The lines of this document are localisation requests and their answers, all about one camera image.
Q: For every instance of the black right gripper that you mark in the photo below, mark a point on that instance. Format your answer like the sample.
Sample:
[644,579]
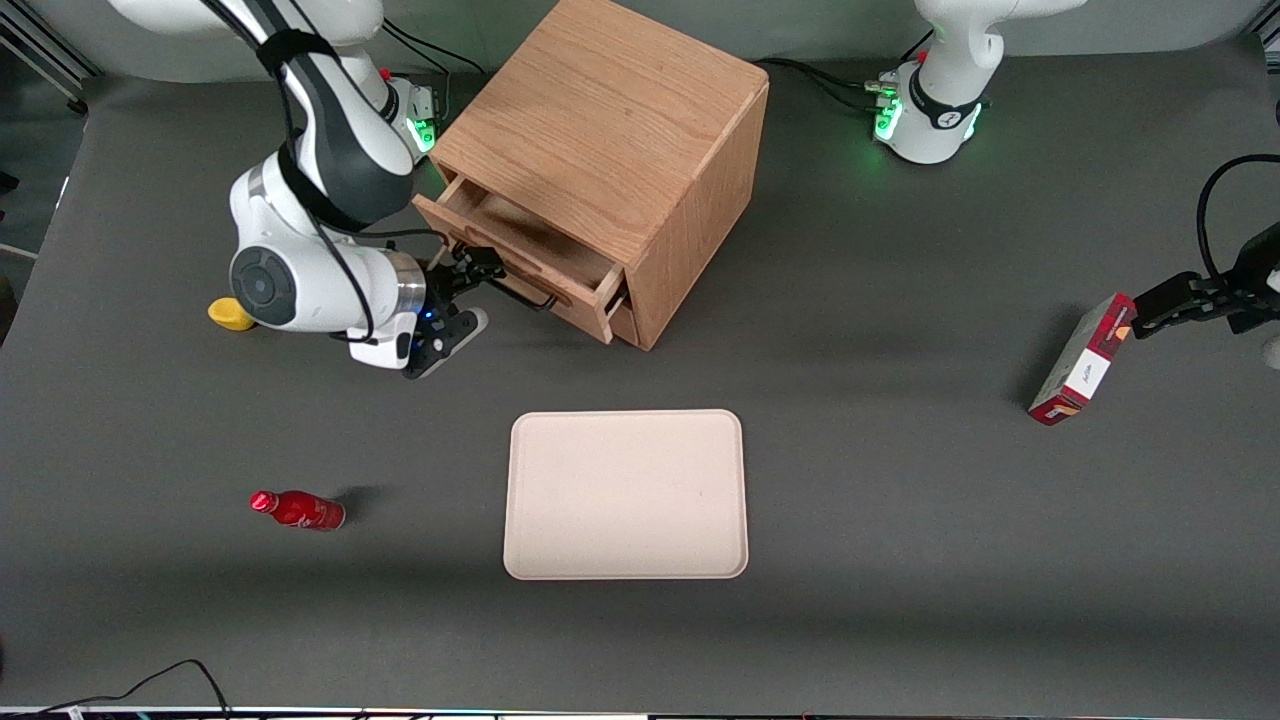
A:
[447,284]

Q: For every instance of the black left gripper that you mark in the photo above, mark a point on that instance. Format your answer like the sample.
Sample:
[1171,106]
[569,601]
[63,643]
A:
[1252,272]

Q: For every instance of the wooden drawer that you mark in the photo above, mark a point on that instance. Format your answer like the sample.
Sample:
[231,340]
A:
[560,285]

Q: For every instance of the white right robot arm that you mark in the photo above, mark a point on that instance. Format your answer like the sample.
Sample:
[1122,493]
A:
[300,270]

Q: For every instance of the wooden drawer cabinet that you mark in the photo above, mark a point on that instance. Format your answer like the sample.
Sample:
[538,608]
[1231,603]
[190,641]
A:
[610,120]

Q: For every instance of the red and white box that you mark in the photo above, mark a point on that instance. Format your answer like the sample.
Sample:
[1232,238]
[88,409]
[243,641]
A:
[1085,360]

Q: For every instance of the yellow lemon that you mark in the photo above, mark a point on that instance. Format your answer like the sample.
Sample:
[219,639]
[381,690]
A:
[225,316]

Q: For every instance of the beige rectangular tray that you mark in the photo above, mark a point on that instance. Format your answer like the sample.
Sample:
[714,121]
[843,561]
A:
[630,500]

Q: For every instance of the red bottle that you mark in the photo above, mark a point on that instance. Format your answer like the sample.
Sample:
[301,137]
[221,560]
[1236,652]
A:
[300,510]

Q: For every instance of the aluminium frame rail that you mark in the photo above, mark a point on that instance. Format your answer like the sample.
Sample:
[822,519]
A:
[45,55]

